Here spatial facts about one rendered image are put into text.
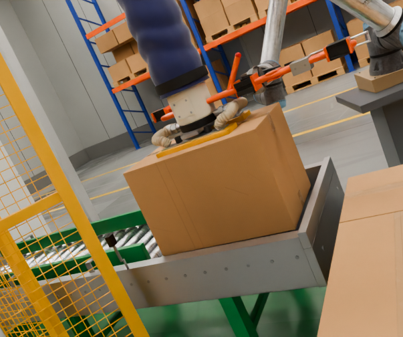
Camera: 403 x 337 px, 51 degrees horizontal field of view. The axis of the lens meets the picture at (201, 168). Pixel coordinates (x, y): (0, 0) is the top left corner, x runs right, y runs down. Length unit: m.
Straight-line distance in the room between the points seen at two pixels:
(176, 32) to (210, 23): 7.70
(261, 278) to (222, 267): 0.15
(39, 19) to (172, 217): 12.09
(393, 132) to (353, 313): 1.37
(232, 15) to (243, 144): 7.77
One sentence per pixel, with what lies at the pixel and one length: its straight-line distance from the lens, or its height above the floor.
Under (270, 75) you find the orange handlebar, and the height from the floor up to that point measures 1.08.
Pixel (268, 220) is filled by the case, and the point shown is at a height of 0.61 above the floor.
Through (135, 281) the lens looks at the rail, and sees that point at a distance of 1.79.
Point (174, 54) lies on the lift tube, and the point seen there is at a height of 1.29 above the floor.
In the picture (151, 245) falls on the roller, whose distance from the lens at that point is 2.06.
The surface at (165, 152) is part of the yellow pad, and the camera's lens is 1.68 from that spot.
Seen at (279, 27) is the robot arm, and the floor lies 1.23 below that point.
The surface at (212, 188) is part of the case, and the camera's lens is 1.58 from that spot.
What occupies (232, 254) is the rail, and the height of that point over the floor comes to 0.58.
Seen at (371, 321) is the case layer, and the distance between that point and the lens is 1.07.
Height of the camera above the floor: 1.21
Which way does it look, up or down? 12 degrees down
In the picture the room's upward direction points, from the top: 24 degrees counter-clockwise
